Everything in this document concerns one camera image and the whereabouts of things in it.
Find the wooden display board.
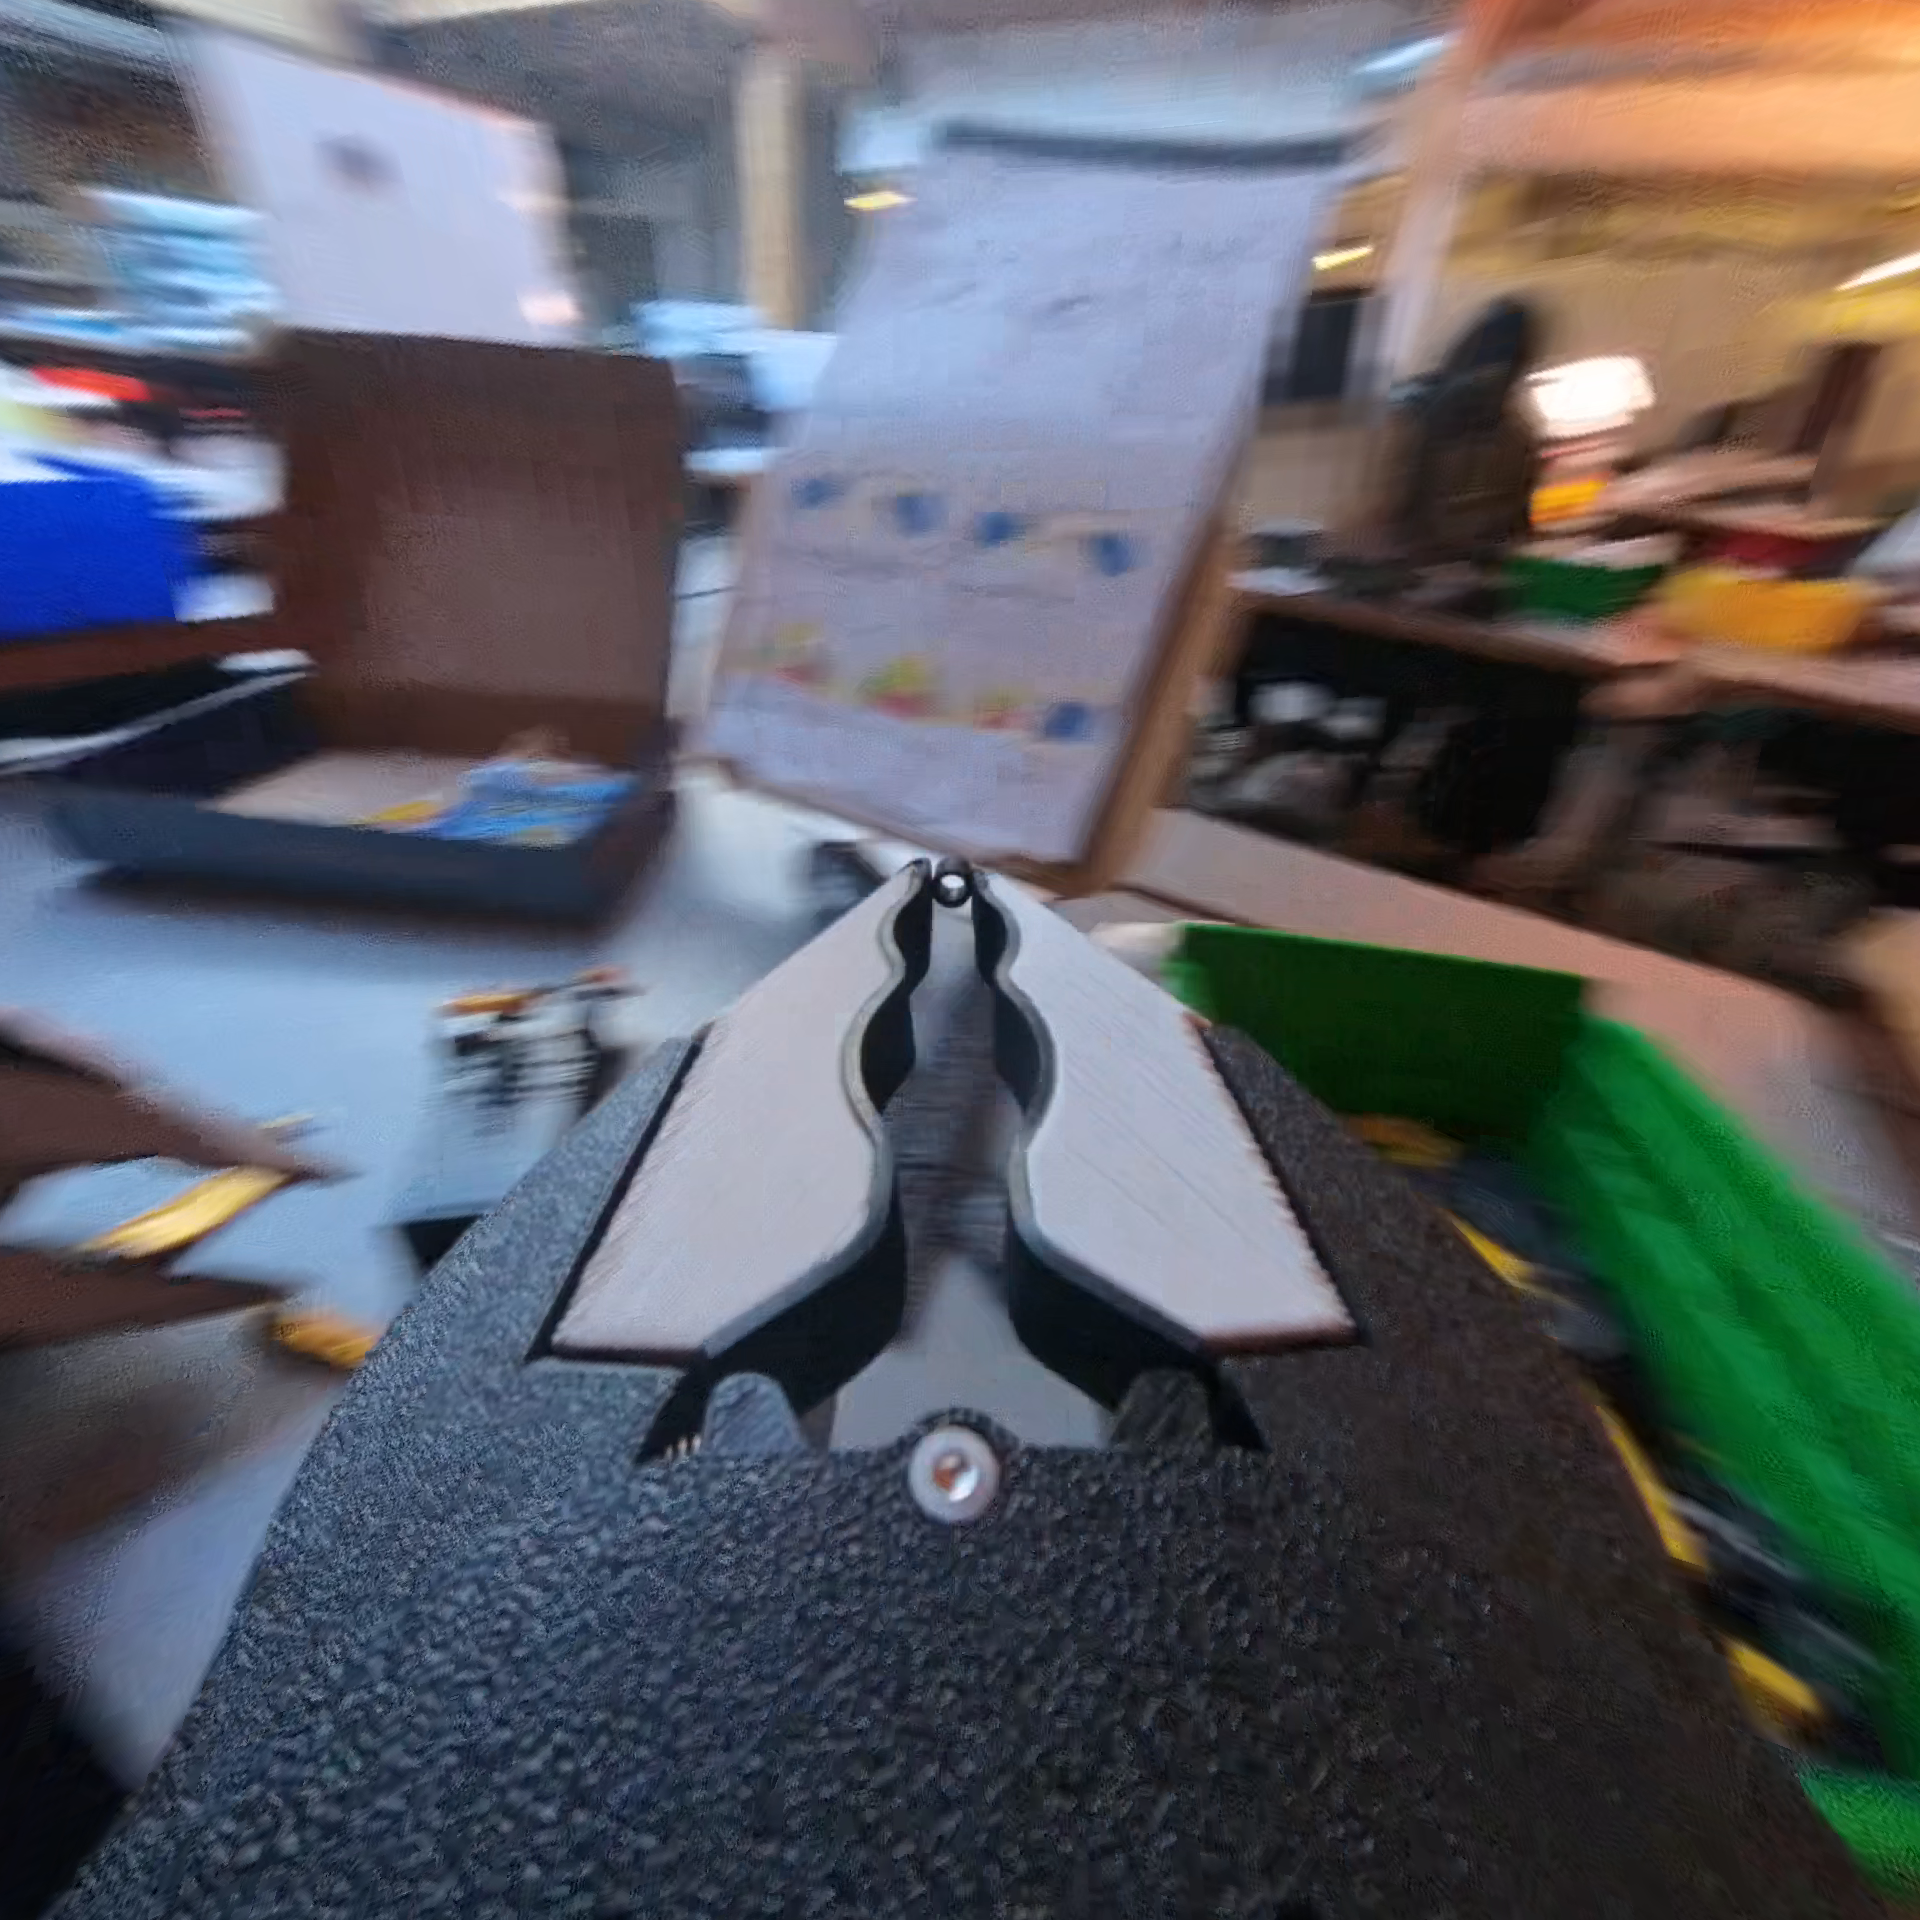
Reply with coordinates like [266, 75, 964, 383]
[697, 127, 1354, 899]

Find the black perforated brick model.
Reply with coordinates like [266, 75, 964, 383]
[397, 967, 647, 1268]

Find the tan adjacent table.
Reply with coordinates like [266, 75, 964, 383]
[1050, 809, 1920, 1157]

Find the printed instruction sheet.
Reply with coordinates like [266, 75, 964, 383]
[705, 151, 1338, 863]

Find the blue storage bin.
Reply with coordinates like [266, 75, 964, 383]
[0, 450, 213, 634]

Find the yellow perforated beam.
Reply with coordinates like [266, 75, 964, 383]
[82, 1169, 295, 1259]

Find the whiteboard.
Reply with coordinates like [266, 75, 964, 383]
[180, 30, 579, 348]

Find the grey desk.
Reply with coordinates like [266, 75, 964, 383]
[0, 773, 1202, 1787]

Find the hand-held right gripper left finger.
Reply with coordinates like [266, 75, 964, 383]
[546, 862, 935, 1367]

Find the colourful instruction booklet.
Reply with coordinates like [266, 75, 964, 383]
[369, 750, 640, 849]

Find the green storage bin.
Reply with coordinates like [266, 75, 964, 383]
[1161, 921, 1920, 1893]

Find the brown background table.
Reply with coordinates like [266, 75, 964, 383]
[1231, 495, 1920, 723]

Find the yellow plastic container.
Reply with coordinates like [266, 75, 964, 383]
[1658, 562, 1877, 653]

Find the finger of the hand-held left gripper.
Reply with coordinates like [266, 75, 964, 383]
[0, 1246, 268, 1355]
[0, 1019, 332, 1187]

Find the brown side table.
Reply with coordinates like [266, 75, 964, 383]
[0, 614, 303, 692]

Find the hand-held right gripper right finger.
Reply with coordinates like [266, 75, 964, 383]
[972, 870, 1361, 1361]

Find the dark blue cardboard box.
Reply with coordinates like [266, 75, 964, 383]
[53, 330, 692, 921]

